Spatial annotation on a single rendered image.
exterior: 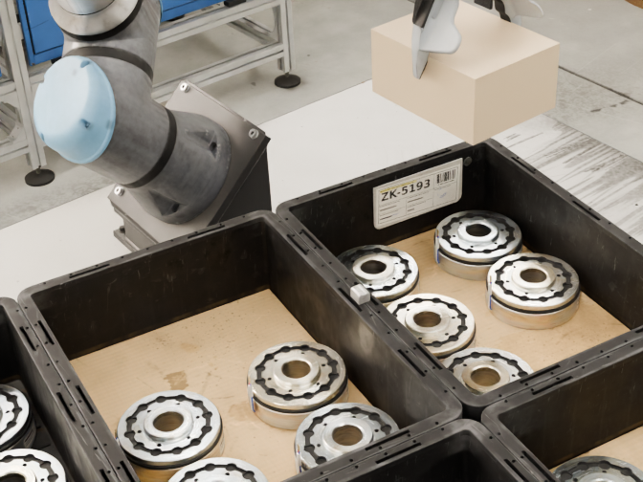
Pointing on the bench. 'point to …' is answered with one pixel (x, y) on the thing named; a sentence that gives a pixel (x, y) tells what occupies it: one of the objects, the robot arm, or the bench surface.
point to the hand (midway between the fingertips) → (463, 55)
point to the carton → (469, 75)
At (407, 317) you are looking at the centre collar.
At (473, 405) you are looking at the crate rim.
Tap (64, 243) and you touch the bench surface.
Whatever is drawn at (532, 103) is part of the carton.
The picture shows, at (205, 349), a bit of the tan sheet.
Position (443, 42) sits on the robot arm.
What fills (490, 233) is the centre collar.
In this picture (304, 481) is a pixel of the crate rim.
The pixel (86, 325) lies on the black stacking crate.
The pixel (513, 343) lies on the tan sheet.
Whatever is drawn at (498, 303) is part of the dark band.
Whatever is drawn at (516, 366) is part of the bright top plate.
